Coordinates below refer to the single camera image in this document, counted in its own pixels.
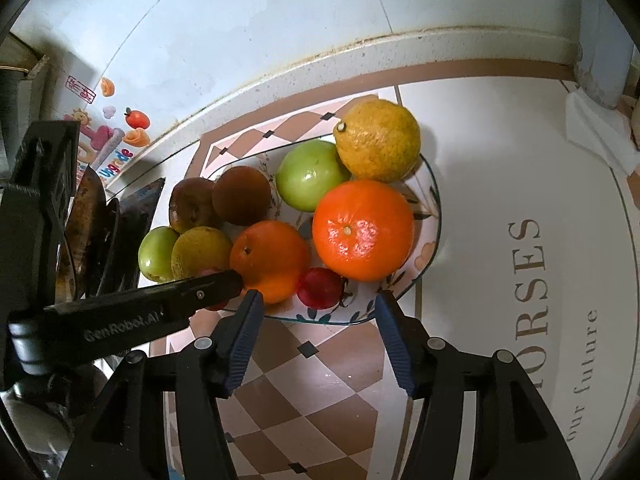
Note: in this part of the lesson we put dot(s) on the yellow-green citrus fruit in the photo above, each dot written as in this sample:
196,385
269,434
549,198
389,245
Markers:
200,250

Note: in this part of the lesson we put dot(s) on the large yellow-green orange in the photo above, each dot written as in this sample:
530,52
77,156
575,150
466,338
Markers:
380,142

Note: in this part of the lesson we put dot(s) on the floral oval plate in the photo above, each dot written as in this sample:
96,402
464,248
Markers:
360,305

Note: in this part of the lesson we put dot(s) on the brown round fruit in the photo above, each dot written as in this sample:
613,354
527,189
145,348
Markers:
242,195
190,205

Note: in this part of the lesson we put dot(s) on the small green apple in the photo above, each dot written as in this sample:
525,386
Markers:
155,255

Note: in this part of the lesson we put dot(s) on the colourful wall stickers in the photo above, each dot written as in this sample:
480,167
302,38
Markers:
107,130

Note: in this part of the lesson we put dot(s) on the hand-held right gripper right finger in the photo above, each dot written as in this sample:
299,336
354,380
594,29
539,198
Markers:
395,345

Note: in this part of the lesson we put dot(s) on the white printed mat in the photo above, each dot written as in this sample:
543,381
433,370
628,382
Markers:
480,160

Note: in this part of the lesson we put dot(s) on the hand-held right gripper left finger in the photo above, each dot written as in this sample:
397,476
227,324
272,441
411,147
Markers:
245,340

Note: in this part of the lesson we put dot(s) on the grey pipe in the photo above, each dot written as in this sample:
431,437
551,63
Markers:
605,80

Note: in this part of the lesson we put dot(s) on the small red fruit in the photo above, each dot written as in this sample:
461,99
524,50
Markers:
216,305
320,287

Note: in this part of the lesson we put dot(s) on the white tissue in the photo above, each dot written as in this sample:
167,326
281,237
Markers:
600,130

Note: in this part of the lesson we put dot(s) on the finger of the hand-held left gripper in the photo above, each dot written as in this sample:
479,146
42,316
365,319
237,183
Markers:
210,292

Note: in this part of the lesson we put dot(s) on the large green apple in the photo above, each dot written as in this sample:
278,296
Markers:
310,177

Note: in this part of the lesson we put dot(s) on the brown checkered mat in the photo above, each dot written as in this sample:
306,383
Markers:
300,395

